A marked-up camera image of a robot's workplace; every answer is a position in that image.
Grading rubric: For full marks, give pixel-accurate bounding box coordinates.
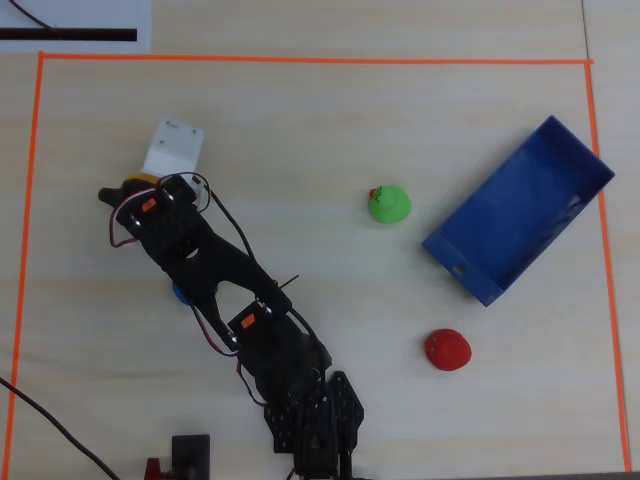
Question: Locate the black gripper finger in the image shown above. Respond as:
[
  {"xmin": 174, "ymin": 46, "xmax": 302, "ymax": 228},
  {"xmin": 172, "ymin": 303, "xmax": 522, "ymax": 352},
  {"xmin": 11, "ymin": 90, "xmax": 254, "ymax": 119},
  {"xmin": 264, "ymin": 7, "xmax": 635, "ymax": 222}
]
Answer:
[{"xmin": 97, "ymin": 183, "xmax": 132, "ymax": 208}]

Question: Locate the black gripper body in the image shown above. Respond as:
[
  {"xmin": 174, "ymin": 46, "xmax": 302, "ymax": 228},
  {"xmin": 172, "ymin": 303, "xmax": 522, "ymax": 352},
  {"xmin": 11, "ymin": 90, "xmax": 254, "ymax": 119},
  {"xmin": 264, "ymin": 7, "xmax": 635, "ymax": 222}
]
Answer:
[{"xmin": 122, "ymin": 173, "xmax": 201, "ymax": 211}]

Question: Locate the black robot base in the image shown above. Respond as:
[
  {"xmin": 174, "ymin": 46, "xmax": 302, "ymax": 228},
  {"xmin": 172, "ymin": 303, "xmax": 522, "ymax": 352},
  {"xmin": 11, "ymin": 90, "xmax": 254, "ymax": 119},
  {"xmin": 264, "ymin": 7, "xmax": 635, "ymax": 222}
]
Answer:
[{"xmin": 263, "ymin": 370, "xmax": 367, "ymax": 478}]

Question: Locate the blue plastic box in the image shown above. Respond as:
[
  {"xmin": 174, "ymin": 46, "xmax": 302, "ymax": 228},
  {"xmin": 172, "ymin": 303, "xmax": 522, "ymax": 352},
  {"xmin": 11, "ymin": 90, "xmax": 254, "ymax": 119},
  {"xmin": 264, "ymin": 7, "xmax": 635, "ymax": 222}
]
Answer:
[{"xmin": 421, "ymin": 115, "xmax": 616, "ymax": 308}]

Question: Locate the black strip on paper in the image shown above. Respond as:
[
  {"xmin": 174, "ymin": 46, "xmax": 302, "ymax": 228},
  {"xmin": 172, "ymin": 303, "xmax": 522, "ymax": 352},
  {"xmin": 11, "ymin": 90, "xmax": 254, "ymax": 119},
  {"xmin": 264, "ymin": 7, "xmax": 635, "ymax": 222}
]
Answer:
[{"xmin": 0, "ymin": 28, "xmax": 138, "ymax": 43}]

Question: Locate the white paper sheet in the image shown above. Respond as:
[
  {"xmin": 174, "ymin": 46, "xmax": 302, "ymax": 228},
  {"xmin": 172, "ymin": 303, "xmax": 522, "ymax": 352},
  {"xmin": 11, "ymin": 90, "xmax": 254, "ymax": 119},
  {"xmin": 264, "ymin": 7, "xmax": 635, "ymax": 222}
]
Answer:
[{"xmin": 0, "ymin": 0, "xmax": 153, "ymax": 54}]

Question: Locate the long horizontal orange tape strip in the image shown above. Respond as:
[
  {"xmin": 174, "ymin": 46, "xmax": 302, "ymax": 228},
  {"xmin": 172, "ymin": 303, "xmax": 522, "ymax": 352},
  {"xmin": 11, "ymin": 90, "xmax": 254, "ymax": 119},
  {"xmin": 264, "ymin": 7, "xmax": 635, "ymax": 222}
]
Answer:
[{"xmin": 38, "ymin": 50, "xmax": 595, "ymax": 67}]

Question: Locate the green toy fruit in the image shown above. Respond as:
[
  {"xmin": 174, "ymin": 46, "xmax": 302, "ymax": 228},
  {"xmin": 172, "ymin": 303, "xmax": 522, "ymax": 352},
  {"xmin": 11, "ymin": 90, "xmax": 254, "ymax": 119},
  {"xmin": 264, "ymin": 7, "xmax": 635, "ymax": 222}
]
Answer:
[{"xmin": 367, "ymin": 184, "xmax": 413, "ymax": 225}]

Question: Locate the black table clamp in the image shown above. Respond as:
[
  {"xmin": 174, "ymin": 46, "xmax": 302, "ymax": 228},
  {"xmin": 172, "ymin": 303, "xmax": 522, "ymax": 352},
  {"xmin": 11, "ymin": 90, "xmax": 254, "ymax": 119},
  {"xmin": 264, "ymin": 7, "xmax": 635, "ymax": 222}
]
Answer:
[{"xmin": 170, "ymin": 434, "xmax": 212, "ymax": 480}]

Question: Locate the red toy fruit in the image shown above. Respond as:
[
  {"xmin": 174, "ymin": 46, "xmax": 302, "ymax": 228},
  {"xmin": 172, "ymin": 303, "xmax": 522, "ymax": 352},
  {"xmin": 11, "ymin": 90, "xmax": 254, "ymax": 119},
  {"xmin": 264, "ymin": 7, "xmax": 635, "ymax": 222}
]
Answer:
[{"xmin": 424, "ymin": 328, "xmax": 473, "ymax": 372}]

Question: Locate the red white black servo cable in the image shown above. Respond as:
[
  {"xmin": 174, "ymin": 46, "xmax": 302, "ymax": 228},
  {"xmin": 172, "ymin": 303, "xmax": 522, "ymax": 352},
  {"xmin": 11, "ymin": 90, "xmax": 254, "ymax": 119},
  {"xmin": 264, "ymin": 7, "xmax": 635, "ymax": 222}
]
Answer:
[{"xmin": 109, "ymin": 188, "xmax": 153, "ymax": 249}]

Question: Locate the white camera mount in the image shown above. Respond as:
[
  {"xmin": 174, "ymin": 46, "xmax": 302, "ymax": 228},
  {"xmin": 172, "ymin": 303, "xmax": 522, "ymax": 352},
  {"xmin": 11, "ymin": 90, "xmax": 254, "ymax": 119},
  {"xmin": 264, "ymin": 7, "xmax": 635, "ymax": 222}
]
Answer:
[{"xmin": 142, "ymin": 117, "xmax": 206, "ymax": 177}]

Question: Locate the long black camera cable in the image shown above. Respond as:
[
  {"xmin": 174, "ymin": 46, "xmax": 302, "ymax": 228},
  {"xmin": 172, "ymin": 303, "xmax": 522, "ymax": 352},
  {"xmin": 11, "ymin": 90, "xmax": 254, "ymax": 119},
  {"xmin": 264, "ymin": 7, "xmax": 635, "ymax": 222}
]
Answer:
[{"xmin": 191, "ymin": 171, "xmax": 326, "ymax": 361}]

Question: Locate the thin dark cable on paper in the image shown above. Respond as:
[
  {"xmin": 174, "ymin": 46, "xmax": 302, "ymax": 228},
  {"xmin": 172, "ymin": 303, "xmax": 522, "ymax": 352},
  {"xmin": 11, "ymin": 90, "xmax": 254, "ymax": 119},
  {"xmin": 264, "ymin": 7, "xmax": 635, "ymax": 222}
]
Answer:
[{"xmin": 8, "ymin": 0, "xmax": 57, "ymax": 31}]

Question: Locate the black cable on table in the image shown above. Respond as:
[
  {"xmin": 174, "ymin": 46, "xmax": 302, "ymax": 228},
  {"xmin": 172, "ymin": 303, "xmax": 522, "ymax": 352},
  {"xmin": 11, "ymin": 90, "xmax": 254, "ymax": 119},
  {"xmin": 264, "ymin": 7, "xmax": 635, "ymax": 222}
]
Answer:
[{"xmin": 0, "ymin": 376, "xmax": 122, "ymax": 480}]

